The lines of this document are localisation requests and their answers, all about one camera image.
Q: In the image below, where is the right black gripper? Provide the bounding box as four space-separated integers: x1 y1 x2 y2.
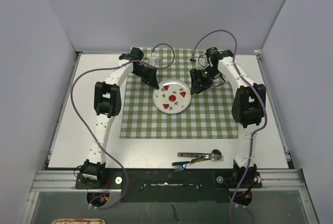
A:
190 65 220 95

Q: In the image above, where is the iridescent rainbow fork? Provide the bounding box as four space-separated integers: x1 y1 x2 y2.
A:
172 158 209 172

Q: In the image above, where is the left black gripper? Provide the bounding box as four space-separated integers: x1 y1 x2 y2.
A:
132 65 158 89

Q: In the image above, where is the silver fork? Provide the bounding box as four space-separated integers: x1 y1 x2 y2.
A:
177 149 224 161

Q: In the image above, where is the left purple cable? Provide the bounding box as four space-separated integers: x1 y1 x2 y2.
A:
70 43 175 210

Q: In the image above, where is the yellow rimmed tray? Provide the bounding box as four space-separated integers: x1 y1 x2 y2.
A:
52 218 105 224

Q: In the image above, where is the white plate with strawberries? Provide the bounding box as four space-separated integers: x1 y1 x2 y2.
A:
152 79 191 114

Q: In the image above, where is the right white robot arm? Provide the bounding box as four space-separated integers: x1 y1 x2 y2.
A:
189 47 267 187

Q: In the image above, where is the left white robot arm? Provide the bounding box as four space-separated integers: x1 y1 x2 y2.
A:
80 47 160 188

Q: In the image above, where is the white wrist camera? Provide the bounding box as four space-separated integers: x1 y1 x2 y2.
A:
189 53 212 70
143 52 162 66

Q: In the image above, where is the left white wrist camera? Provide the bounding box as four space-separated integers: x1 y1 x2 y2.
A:
143 52 162 66

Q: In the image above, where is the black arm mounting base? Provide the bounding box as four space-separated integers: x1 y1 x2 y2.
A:
75 168 262 207

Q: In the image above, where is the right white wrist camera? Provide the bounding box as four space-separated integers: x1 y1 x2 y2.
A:
189 53 212 70

